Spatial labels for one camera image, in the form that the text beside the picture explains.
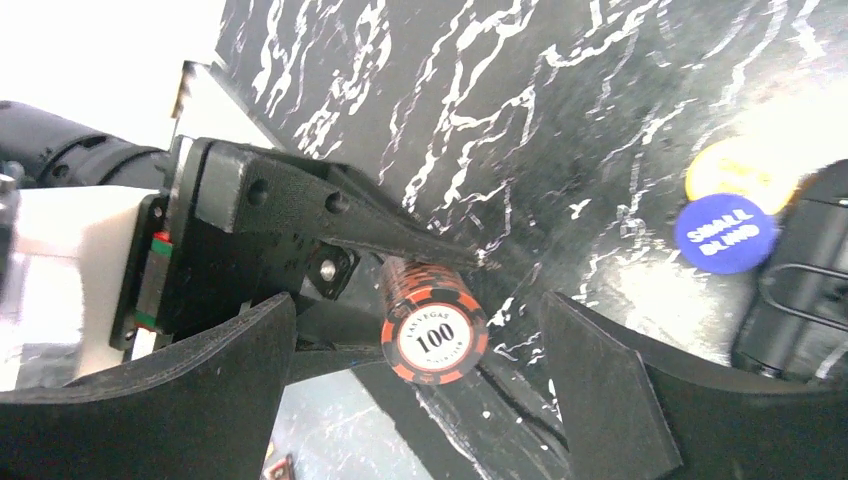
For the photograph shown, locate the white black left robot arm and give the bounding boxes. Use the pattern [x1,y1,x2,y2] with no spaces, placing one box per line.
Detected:
[1,101,488,390]

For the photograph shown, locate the yellow big blind button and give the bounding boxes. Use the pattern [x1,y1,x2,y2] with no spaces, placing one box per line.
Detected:
[684,137,801,215]

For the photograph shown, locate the orange black 100 chip stack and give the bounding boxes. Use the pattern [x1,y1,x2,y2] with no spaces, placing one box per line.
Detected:
[380,257,488,385]

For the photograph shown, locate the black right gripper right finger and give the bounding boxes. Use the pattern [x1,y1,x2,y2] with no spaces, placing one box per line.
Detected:
[539,292,847,479]

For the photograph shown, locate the blue small blind button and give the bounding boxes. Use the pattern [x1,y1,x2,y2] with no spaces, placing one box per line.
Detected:
[674,193,779,275]

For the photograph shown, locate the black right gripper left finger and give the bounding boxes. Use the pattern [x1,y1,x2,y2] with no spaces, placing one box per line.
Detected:
[1,294,296,479]

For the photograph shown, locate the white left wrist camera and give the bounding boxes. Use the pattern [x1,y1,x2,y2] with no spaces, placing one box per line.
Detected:
[1,186,156,392]

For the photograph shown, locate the black poker set case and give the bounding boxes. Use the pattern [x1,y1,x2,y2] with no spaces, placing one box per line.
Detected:
[731,160,847,387]

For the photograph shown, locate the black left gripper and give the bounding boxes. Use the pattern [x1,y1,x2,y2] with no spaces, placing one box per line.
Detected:
[109,139,481,384]

